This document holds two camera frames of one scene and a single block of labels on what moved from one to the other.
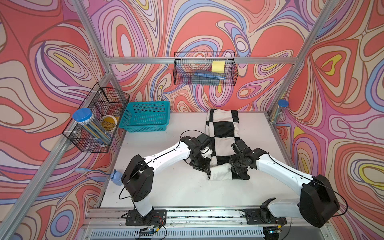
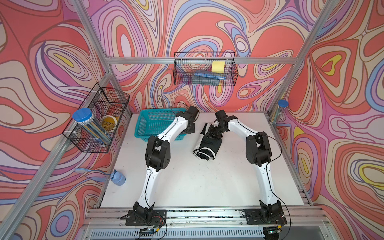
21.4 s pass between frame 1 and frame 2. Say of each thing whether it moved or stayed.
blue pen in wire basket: stayed
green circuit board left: stayed
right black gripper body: moved
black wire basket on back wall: stayed
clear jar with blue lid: stayed
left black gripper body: moved
